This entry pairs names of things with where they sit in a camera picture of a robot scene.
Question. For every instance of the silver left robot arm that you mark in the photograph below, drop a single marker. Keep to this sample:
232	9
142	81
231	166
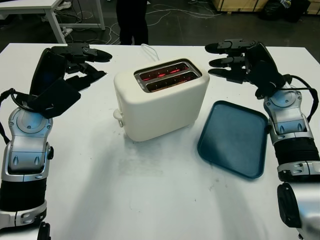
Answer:
25	150

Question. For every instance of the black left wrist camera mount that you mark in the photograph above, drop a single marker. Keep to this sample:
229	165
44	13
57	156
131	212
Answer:
57	100

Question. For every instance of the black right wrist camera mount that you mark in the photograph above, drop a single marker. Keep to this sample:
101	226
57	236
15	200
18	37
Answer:
262	92

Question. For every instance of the black bag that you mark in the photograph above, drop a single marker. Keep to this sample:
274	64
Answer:
280	11

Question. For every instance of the wooden crate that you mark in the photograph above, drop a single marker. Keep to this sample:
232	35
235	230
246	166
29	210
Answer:
240	4

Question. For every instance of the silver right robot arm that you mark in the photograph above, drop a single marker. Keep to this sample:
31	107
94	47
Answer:
290	120

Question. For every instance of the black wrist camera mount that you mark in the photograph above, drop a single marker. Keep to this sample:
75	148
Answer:
262	92
57	100

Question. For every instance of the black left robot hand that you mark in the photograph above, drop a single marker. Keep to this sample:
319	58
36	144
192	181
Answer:
45	72

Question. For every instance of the dark teal plastic tray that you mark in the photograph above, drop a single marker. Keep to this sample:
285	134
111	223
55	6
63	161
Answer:
232	140

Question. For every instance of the person in black clothes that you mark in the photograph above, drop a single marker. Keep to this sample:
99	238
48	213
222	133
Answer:
132	20

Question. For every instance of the cream white toaster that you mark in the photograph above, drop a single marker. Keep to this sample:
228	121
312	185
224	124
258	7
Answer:
160	112

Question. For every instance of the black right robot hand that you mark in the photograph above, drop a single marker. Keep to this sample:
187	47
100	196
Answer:
265	67

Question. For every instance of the white power strip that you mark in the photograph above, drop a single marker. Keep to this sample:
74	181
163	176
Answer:
67	30

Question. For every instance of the white desk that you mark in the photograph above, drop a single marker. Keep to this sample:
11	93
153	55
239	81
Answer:
25	5

